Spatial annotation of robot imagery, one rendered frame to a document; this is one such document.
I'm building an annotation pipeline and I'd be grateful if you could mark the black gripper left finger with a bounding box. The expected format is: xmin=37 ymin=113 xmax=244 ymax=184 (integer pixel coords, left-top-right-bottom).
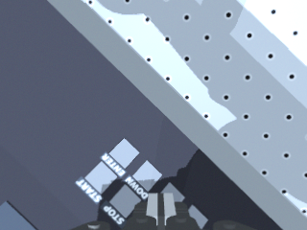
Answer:
xmin=70 ymin=194 xmax=161 ymax=230

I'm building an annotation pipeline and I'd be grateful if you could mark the white lab instrument with lid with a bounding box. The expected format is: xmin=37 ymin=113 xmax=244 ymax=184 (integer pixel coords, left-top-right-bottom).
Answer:
xmin=0 ymin=0 xmax=307 ymax=230

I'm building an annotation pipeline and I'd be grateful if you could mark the grey perforated base plate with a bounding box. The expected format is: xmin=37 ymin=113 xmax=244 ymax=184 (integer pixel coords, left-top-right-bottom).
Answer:
xmin=83 ymin=0 xmax=307 ymax=218

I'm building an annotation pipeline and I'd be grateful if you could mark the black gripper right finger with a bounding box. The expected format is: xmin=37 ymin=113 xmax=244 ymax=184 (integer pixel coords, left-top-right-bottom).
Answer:
xmin=160 ymin=194 xmax=257 ymax=230

